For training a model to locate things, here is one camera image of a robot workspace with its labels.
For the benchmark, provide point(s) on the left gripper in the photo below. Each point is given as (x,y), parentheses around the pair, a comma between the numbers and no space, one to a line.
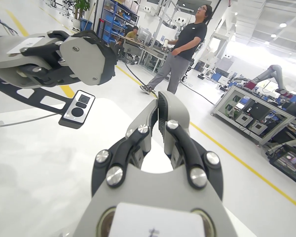
(5,61)

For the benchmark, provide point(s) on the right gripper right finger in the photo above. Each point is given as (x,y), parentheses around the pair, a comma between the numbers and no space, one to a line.
(180,134)

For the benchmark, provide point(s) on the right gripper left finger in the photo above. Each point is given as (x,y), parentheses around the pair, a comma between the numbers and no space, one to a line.
(135,136)

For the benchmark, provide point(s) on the grey industrial robot arm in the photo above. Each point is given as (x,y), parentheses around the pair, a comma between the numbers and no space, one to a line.
(276,71)

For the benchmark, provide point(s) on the blue plastic bin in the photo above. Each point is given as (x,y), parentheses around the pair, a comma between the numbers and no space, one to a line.
(86,24)

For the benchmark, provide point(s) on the blue storage rack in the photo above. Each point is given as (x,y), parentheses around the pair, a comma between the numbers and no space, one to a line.
(108,13)

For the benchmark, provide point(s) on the person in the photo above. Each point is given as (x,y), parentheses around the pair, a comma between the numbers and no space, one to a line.
(131,34)
(192,38)

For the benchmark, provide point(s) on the grey work desk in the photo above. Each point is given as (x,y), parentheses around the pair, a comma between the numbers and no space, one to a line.
(150,55)

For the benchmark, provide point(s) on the black electronics case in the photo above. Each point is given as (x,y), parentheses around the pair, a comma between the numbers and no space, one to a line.
(288,161)

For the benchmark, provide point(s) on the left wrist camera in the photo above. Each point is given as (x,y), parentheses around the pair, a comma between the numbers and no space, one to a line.
(76,110)

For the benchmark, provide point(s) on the aluminium frame equipment cart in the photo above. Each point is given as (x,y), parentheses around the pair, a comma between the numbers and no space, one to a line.
(251,114)

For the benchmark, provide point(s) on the aluminium frame rig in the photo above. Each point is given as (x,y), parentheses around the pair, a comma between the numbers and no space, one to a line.
(162,6)

